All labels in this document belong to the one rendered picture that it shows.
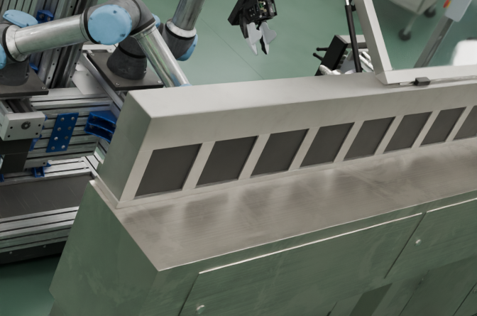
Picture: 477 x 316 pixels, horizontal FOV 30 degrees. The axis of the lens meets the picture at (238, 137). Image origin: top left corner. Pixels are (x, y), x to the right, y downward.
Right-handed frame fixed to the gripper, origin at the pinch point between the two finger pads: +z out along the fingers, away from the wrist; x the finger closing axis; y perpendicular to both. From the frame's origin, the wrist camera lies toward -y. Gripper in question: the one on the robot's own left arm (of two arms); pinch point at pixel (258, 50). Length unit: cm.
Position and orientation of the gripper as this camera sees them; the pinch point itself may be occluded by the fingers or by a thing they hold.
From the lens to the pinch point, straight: 261.6
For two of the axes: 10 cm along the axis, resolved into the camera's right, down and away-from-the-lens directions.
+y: 6.5, -2.1, -7.3
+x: 7.3, -1.0, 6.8
